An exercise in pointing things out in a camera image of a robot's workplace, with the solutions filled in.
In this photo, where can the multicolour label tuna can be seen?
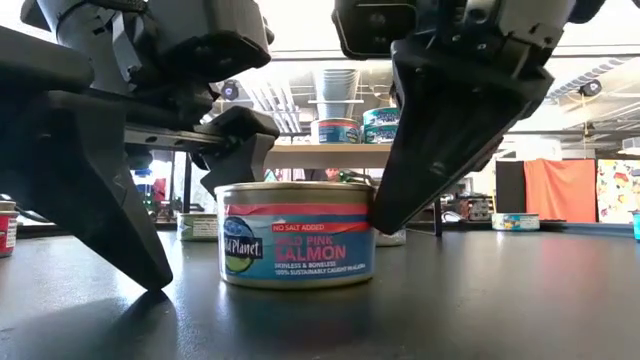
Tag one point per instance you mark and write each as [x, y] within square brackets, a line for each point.
[516, 221]

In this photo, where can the black ceiling camera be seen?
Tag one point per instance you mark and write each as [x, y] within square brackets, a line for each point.
[590, 88]
[229, 90]

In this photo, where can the cyan label can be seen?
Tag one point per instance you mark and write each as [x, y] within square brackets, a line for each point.
[636, 225]

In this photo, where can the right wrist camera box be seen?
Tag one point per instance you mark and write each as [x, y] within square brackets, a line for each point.
[372, 27]

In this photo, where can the black table mat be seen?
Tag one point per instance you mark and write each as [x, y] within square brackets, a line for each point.
[500, 300]

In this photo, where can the Wild Planet salmon can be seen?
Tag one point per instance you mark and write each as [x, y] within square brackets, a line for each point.
[300, 240]
[336, 131]

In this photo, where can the black panel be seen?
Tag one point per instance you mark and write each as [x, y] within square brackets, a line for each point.
[510, 186]

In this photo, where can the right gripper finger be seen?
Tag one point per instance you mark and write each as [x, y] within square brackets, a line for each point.
[450, 125]

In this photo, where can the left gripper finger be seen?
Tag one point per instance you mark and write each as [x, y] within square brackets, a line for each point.
[75, 175]
[240, 150]

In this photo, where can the floral cloth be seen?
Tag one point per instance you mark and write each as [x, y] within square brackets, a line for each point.
[619, 185]

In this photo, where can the red label can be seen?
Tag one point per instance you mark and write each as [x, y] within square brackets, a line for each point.
[6, 235]

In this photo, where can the silver air duct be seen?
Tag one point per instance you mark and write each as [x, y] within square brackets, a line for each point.
[340, 92]

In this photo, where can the white ribbed duct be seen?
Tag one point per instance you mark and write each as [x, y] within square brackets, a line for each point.
[580, 75]

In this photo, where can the orange cloth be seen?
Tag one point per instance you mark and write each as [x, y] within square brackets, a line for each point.
[560, 190]

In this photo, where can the green label gold lid can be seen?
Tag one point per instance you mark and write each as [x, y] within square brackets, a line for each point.
[197, 227]

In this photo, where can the wooden shelf with black legs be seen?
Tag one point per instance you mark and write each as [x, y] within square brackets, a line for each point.
[325, 156]

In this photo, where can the person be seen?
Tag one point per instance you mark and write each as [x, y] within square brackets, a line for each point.
[332, 173]

